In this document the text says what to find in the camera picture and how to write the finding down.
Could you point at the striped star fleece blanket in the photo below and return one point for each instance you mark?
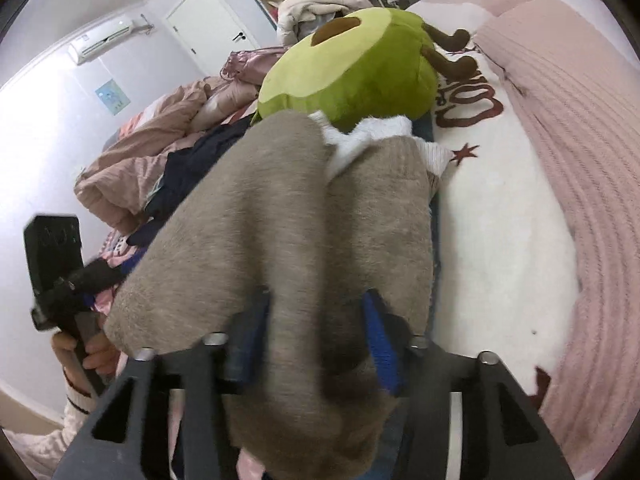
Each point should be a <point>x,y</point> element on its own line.
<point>461,235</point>

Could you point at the pink knit pillow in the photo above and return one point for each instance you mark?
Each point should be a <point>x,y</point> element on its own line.
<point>565,159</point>

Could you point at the white door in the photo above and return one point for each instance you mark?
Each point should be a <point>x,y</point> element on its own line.
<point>210,31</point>

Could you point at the dark navy garment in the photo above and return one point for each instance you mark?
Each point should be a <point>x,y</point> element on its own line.
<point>184,170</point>

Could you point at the taupe knit sweater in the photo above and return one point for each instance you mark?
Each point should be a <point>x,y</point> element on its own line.
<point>316,217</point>

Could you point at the white air conditioner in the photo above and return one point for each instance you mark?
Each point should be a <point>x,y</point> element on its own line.
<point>94,42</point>

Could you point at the green avocado plush toy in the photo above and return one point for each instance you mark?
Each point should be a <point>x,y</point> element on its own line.
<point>375,62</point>

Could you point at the brown pink crumpled duvet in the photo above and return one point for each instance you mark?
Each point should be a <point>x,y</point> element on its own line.
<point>116,186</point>

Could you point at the light blue wall poster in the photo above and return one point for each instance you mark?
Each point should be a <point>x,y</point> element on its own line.
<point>112,97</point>

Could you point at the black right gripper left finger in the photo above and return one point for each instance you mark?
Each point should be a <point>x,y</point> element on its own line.
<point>164,416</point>

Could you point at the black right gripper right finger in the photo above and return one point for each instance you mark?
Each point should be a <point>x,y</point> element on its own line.
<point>502,436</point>

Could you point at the left hand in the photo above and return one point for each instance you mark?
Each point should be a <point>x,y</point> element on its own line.
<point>102,356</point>

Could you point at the pink satin garment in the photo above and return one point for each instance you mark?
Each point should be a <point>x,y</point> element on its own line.
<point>251,66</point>

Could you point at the black camera box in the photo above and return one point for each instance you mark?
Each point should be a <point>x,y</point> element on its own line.
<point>53,250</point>

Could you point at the cream clothes pile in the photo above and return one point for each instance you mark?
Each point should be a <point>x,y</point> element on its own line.
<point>292,13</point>

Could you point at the white knit left sleeve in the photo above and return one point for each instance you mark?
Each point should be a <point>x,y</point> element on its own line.
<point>41,453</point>

